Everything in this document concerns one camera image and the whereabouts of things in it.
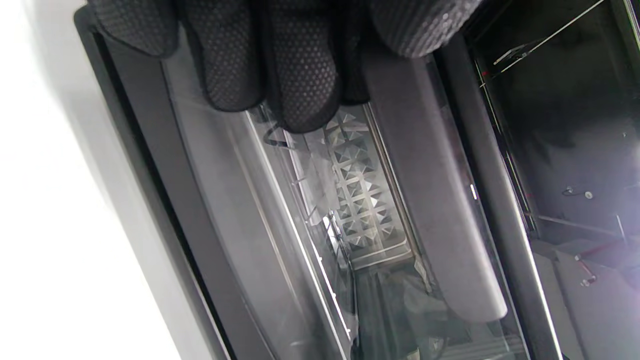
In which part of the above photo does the person's left hand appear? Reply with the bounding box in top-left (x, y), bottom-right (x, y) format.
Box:
top-left (86, 0), bottom-right (483, 135)

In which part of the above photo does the metal ice grid tray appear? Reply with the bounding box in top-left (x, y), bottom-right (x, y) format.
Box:
top-left (320, 107), bottom-right (413, 266)

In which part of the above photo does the transparent ice maker lid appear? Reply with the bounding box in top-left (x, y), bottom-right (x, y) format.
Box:
top-left (160, 45), bottom-right (531, 360)

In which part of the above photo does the grey lid handle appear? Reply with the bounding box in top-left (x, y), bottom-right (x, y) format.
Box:
top-left (362, 47), bottom-right (508, 323)

